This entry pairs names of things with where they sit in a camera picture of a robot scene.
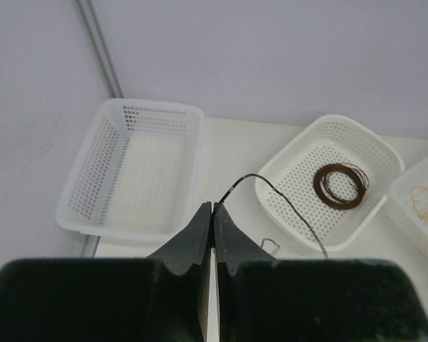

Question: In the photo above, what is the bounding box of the white basket middle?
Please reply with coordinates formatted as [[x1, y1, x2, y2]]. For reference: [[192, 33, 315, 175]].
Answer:
[[255, 113, 406, 252]]

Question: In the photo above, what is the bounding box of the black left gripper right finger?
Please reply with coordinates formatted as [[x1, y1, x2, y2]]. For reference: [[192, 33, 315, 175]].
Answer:
[[213, 207, 428, 341]]

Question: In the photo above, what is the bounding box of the white basket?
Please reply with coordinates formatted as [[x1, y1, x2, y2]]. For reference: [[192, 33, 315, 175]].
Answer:
[[56, 98, 205, 243], [387, 156, 428, 259], [255, 113, 406, 252]]

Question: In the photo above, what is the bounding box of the white basket left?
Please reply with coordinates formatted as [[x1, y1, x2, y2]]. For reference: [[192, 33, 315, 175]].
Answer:
[[56, 98, 205, 243]]

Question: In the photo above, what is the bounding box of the white basket right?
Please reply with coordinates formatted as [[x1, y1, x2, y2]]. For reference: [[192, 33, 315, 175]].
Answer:
[[387, 156, 428, 259]]

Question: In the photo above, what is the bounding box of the black thin wire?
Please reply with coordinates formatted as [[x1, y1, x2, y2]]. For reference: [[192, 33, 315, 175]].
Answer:
[[212, 173, 330, 260]]

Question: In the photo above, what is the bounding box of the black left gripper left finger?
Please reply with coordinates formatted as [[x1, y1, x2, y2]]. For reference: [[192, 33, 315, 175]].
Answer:
[[0, 202, 212, 341]]

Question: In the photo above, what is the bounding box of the brown wire coil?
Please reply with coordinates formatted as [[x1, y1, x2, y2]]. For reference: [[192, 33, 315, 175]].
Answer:
[[312, 162, 370, 210]]

